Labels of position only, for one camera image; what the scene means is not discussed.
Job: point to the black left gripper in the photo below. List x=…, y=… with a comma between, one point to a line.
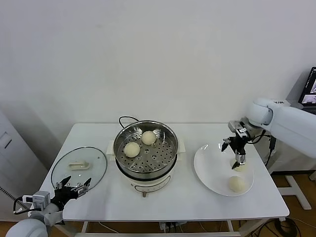
x=65, y=194

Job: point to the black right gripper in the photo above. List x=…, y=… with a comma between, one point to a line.
x=239, y=145

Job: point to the white steamed baozi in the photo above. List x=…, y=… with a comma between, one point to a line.
x=237, y=184
x=240, y=169
x=132, y=149
x=148, y=137

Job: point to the round glass pot lid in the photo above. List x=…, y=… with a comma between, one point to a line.
x=98, y=168

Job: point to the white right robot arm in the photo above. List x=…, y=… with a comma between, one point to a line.
x=288, y=123

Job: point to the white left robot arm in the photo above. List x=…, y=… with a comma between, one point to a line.
x=27, y=227

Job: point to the stainless steel steamer basket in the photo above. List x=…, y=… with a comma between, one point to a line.
x=123, y=138

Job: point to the white round plate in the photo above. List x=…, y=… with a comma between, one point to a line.
x=214, y=172

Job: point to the white cabinet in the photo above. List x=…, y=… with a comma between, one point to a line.
x=14, y=160

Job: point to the white side desk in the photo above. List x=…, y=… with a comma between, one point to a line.
x=293, y=187

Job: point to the cream electric cooker base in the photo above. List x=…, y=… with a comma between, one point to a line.
x=150, y=184

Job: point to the white power strip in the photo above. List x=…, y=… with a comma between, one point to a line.
x=170, y=225

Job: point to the black open laptop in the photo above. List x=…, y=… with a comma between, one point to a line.
x=309, y=86

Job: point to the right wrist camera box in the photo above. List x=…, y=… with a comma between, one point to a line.
x=235, y=125

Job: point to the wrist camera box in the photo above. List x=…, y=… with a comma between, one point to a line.
x=235, y=125
x=38, y=198

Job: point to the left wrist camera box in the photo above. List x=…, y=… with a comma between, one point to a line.
x=38, y=198

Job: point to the white table frame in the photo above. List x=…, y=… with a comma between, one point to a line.
x=84, y=228

